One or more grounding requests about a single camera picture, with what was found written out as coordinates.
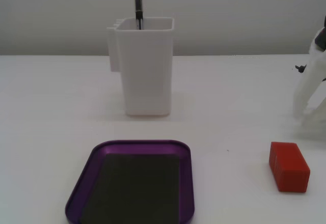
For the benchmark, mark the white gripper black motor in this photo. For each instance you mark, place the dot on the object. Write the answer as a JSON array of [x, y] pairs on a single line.
[[315, 69]]

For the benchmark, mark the white plastic pen holder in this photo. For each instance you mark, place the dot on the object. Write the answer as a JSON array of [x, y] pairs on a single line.
[[147, 81]]

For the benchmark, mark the black ballpoint pen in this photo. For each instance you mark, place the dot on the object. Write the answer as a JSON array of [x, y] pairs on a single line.
[[138, 5]]

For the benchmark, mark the purple shallow tray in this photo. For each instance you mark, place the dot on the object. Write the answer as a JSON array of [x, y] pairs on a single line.
[[86, 183]]

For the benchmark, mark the red rectangular cube block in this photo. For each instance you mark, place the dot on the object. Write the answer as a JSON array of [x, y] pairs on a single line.
[[290, 168]]

